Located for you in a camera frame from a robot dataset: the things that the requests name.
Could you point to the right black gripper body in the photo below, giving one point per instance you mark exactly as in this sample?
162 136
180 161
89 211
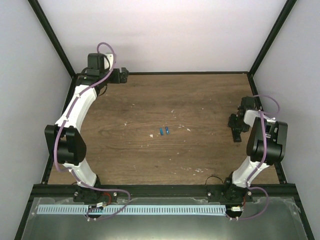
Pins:
238 124

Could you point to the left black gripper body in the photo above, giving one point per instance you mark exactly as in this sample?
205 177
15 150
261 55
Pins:
116 79

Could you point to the black remote control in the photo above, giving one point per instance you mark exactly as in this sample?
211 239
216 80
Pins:
236 135

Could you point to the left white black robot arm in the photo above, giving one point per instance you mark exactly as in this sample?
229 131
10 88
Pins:
65 143

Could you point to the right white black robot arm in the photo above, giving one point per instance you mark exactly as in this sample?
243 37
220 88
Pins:
266 145

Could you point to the metal sheet front panel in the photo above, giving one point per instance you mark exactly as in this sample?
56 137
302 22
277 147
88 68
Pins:
271 218

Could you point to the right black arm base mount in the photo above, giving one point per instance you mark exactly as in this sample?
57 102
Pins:
229 193

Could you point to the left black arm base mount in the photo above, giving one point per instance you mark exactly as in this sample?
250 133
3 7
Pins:
90 196

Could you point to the black aluminium frame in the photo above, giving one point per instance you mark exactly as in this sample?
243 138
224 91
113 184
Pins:
40 14

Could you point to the light blue slotted cable duct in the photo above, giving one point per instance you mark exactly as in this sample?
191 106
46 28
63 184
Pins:
67 209

